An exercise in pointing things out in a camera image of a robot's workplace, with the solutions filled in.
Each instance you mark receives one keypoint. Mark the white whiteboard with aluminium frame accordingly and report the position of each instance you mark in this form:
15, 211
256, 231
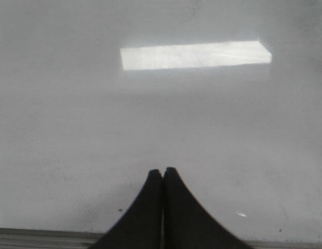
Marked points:
94, 94

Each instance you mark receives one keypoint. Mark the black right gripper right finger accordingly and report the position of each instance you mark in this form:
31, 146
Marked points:
187, 224

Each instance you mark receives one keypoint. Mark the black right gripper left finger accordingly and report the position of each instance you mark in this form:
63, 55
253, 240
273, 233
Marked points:
140, 226

